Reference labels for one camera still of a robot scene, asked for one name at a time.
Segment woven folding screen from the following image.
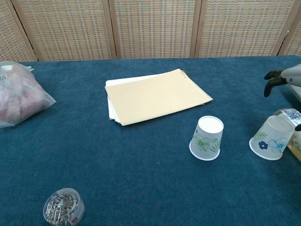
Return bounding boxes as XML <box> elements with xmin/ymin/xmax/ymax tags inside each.
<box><xmin>0</xmin><ymin>0</ymin><xmax>301</xmax><ymax>71</ymax></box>

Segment tan spiral notebook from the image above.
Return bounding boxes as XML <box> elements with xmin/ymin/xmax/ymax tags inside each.
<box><xmin>104</xmin><ymin>68</ymin><xmax>214</xmax><ymax>126</ymax></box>

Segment white cup green flowers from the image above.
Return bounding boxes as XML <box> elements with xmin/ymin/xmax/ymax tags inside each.
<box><xmin>189</xmin><ymin>115</ymin><xmax>224</xmax><ymax>161</ymax></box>

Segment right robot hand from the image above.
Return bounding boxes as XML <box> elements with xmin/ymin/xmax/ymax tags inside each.
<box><xmin>263</xmin><ymin>63</ymin><xmax>301</xmax><ymax>132</ymax></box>

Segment blue tablecloth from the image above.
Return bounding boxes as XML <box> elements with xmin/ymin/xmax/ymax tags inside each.
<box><xmin>0</xmin><ymin>55</ymin><xmax>301</xmax><ymax>226</ymax></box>

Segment grey plastic pouch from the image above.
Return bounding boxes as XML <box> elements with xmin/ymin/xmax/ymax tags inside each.
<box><xmin>287</xmin><ymin>83</ymin><xmax>301</xmax><ymax>102</ymax></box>

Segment white cup blue flowers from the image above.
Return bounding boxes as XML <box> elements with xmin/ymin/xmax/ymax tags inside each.
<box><xmin>249</xmin><ymin>115</ymin><xmax>295</xmax><ymax>161</ymax></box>

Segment clear bottle floral label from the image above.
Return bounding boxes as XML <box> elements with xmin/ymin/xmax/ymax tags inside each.
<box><xmin>272</xmin><ymin>108</ymin><xmax>301</xmax><ymax>162</ymax></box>

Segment clear box of paper clips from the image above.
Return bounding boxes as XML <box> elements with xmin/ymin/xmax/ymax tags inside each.
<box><xmin>43</xmin><ymin>187</ymin><xmax>85</xmax><ymax>226</ymax></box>

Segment clear bag pink contents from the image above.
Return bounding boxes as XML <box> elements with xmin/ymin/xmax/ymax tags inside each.
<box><xmin>0</xmin><ymin>61</ymin><xmax>56</xmax><ymax>129</ymax></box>

